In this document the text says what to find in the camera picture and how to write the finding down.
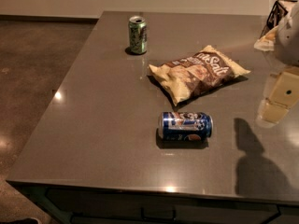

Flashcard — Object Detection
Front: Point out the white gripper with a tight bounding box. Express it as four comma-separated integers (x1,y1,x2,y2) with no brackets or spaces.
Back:
269,3,299,108

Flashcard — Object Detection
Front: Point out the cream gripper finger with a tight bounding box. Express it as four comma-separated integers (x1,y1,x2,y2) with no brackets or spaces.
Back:
256,99,289,124

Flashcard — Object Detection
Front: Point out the green soda can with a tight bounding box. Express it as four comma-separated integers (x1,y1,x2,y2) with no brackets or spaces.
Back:
128,16,147,54

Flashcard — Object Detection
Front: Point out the blue Pepsi can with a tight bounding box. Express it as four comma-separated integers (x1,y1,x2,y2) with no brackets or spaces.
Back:
158,112,213,141

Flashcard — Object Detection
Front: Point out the cream napkin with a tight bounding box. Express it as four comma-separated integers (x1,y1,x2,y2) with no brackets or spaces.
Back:
254,26,278,51

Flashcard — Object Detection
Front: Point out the brown and cream chip bag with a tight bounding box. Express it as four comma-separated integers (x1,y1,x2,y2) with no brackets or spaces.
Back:
149,45,249,106

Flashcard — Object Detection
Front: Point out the dark cabinet under table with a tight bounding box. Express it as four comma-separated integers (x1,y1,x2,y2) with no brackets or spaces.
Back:
18,185,299,224

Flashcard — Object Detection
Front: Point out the black wire basket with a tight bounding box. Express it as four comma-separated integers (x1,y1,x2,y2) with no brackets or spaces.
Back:
266,0,297,29

